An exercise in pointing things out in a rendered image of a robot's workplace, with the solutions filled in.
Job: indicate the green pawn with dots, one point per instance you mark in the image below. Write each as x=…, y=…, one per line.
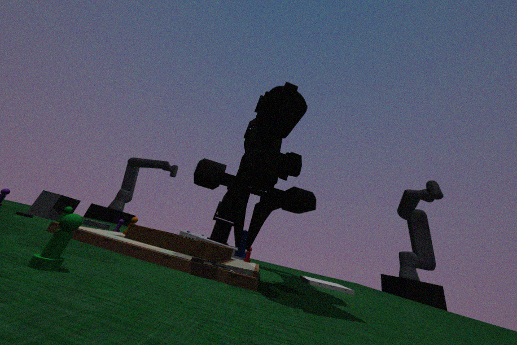
x=50, y=258
x=67, y=210

